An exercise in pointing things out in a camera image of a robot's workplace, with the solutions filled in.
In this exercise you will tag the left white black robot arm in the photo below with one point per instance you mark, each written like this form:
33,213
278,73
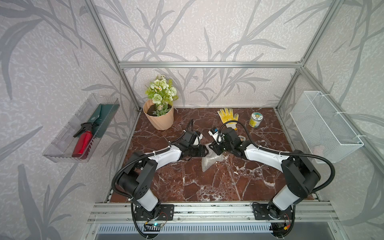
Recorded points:
135,178

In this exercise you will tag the aluminium cage frame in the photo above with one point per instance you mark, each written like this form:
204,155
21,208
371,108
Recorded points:
369,148

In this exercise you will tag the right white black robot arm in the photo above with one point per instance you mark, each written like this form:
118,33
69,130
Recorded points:
286,177

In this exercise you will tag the sunflower label tin can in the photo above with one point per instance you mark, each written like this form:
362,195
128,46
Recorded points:
256,119

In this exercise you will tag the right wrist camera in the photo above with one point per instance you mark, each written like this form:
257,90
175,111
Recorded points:
216,135

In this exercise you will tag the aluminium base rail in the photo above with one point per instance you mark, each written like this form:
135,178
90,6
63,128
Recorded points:
213,212

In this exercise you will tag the yellow white work glove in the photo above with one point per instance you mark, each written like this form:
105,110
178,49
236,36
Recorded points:
226,115

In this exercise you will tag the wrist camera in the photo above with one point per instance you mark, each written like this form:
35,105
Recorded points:
197,140
216,135

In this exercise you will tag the clear bubble wrap sheet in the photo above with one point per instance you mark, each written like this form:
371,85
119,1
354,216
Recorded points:
212,158

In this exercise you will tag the clear plastic wall bin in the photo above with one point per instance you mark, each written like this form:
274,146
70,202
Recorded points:
61,148

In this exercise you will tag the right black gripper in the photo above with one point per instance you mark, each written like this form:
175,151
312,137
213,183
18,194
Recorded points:
215,146

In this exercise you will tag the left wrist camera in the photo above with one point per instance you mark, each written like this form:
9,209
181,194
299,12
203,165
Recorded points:
197,140

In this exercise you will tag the beige ribbed flower pot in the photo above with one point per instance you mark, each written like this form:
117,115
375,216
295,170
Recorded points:
161,123

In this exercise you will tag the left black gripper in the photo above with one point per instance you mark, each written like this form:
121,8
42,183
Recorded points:
202,151

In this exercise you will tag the green white artificial flowers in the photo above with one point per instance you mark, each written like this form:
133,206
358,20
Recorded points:
162,93

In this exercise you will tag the white wire mesh basket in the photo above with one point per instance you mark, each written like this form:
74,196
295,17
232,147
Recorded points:
323,128

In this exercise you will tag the dark green trowel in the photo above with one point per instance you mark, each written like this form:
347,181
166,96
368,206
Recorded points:
100,119

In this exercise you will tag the red spray bottle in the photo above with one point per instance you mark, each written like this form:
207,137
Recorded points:
83,145

